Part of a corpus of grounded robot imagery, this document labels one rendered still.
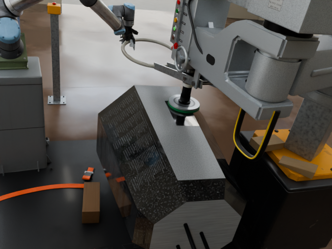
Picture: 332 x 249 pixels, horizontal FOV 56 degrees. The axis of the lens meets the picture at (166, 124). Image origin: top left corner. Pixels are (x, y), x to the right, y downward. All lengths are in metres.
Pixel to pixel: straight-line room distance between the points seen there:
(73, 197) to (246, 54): 1.68
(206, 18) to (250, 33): 0.47
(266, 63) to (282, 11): 0.22
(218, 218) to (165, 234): 0.27
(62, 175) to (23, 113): 0.61
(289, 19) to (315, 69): 0.40
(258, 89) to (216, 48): 0.35
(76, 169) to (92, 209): 0.60
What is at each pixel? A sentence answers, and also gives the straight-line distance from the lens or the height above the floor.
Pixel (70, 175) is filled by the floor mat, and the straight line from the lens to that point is 2.76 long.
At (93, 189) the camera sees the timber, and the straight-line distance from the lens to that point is 2.45.
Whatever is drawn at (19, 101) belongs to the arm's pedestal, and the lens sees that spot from 2.48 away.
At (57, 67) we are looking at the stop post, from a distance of 3.66.
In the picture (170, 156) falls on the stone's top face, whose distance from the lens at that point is 1.61.
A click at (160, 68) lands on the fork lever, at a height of 1.01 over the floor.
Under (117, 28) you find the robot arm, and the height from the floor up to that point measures 1.19.
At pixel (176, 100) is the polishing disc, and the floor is 0.90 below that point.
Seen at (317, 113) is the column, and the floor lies 1.09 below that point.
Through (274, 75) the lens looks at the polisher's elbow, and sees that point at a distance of 1.36.
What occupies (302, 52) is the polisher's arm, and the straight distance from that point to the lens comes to 1.37.
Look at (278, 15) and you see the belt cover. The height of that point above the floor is 1.64.
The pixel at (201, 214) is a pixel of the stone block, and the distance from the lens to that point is 1.57.
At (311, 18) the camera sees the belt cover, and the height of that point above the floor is 1.67.
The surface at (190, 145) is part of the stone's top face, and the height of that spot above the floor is 0.87.
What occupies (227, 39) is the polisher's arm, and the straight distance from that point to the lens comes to 1.55.
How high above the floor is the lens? 1.83
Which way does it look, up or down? 31 degrees down
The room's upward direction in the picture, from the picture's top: 10 degrees clockwise
